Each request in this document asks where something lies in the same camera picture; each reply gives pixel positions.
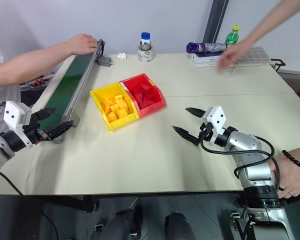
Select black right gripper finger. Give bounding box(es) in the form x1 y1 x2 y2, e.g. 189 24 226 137
172 125 200 147
185 107 206 119

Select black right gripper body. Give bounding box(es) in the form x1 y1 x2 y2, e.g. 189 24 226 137
193 122 215 147

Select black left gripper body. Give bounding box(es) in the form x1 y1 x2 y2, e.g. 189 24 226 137
22 121 53 146

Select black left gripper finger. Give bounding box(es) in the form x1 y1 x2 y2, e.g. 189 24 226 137
30 107 58 124
47 120 75 141

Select green conveyor belt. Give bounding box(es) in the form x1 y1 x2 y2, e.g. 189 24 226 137
29 38 106 145

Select stack of white boxes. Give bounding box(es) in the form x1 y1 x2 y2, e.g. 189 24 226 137
189 52 239 68

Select slim bare hand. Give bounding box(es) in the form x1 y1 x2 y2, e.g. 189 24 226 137
218 39 255 70

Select hand of white-shirted person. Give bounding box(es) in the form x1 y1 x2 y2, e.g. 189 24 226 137
68 33 99 55

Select hand with ring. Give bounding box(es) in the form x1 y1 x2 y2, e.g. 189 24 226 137
269 152 300 200

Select red plastic bin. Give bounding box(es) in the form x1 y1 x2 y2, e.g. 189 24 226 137
119 73 167 119

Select red block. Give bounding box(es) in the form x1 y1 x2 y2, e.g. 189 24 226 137
133 92 146 104
139 83 152 95

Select yellow plastic bin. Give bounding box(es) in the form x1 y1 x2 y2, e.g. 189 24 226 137
89 83 141 132

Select purple folded umbrella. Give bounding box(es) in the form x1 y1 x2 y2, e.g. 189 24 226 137
186 41 227 54

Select white tape roll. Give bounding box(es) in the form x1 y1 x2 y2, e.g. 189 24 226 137
137 44 156 63

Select green plastic bottle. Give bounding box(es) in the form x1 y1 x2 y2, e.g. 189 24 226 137
224 24 241 48

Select blue-capped white bottle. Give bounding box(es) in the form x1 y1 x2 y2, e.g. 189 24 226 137
140 31 152 51

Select dark rounded shape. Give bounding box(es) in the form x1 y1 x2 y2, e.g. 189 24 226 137
164 211 194 240
89 204 144 240

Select dark grey pillar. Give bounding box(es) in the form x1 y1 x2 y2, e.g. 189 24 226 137
203 0 229 45

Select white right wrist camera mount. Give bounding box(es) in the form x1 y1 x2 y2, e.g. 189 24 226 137
201 105 227 146

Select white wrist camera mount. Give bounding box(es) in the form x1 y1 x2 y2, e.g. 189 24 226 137
3 100 33 150
201 105 227 146

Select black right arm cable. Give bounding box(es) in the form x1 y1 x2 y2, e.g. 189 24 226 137
199 136 282 192

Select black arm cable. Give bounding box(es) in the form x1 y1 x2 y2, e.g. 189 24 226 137
0 172 60 240
199 136 282 192

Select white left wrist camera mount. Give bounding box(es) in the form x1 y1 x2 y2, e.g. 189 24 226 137
3 100 33 150

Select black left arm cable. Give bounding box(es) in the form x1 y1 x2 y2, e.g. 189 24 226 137
0 172 60 240

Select black table frame bar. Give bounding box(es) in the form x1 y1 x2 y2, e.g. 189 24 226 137
23 194 101 214

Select black bead bracelet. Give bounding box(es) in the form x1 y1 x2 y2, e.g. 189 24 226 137
281 149 300 171

